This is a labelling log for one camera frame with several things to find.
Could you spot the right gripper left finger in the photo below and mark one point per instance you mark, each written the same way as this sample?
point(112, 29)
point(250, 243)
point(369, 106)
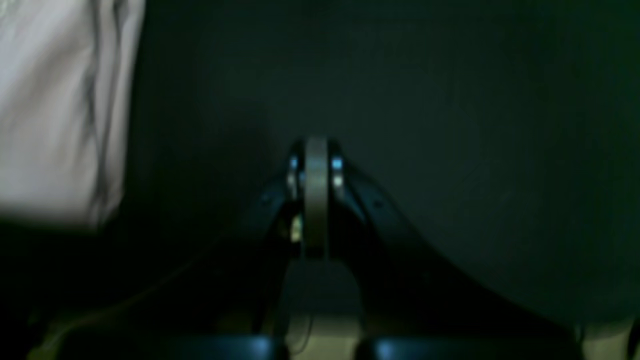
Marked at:
point(214, 308)

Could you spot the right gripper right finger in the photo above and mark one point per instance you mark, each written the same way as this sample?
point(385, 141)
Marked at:
point(418, 305)

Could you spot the pale pink T-shirt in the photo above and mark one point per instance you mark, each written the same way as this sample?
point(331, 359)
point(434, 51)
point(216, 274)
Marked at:
point(67, 68)

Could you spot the black table cloth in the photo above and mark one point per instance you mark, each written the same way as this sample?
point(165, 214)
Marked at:
point(505, 131)

